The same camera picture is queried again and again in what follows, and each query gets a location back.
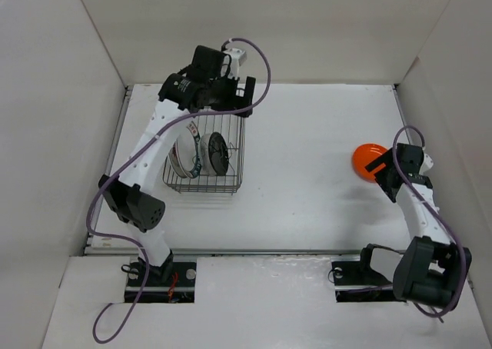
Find white plate red characters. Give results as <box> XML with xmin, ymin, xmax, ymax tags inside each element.
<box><xmin>168</xmin><ymin>142</ymin><xmax>186</xmax><ymax>178</ymax></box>

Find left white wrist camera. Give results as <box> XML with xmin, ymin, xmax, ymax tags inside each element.
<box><xmin>221</xmin><ymin>48</ymin><xmax>247</xmax><ymax>78</ymax></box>

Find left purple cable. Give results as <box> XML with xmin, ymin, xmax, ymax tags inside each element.
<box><xmin>86</xmin><ymin>37</ymin><xmax>273</xmax><ymax>343</ymax></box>

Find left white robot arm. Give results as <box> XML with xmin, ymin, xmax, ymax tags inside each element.
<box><xmin>98</xmin><ymin>45</ymin><xmax>256</xmax><ymax>285</ymax></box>

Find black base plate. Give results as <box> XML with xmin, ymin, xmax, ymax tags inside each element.
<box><xmin>328</xmin><ymin>261</ymin><xmax>399</xmax><ymax>303</ymax></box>
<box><xmin>120</xmin><ymin>256</ymin><xmax>197</xmax><ymax>304</ymax></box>

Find white plate green rim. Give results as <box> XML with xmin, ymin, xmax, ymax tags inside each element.
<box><xmin>175</xmin><ymin>121</ymin><xmax>202</xmax><ymax>179</ymax></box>

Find grey wire dish rack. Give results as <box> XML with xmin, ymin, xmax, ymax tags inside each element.
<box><xmin>162</xmin><ymin>115</ymin><xmax>245</xmax><ymax>194</ymax></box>

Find clear glass plate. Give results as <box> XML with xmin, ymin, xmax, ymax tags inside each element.
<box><xmin>199</xmin><ymin>134</ymin><xmax>215</xmax><ymax>176</ymax></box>

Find orange plate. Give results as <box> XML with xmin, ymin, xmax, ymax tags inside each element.
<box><xmin>351</xmin><ymin>143</ymin><xmax>387</xmax><ymax>183</ymax></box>

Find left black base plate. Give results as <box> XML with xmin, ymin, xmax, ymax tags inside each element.
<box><xmin>120</xmin><ymin>256</ymin><xmax>197</xmax><ymax>304</ymax></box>

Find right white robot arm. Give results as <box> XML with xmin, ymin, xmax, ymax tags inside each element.
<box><xmin>352</xmin><ymin>143</ymin><xmax>472</xmax><ymax>309</ymax></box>

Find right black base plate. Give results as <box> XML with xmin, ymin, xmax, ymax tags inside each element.
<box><xmin>328</xmin><ymin>261</ymin><xmax>399</xmax><ymax>303</ymax></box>

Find aluminium rail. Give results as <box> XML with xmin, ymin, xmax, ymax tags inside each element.
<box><xmin>84</xmin><ymin>246</ymin><xmax>361</xmax><ymax>256</ymax></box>

